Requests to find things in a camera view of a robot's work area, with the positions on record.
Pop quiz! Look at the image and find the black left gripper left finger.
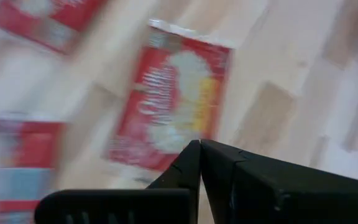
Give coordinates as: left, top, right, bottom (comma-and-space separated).
34, 139, 201, 224

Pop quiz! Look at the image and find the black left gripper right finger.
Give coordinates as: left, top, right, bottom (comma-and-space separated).
200, 139, 358, 224

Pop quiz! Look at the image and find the red popcorn bag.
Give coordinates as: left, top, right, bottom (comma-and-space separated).
0, 114, 67, 224
103, 19, 237, 184
0, 0, 108, 55

